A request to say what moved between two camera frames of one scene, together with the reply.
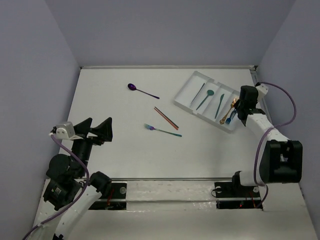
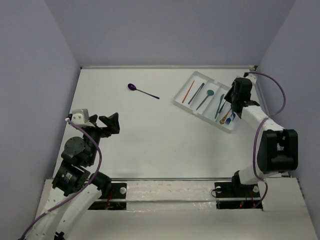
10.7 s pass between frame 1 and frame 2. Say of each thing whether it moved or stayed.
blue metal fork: stayed
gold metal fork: stayed
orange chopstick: moved
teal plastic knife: stayed
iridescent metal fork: moved
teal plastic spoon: stayed
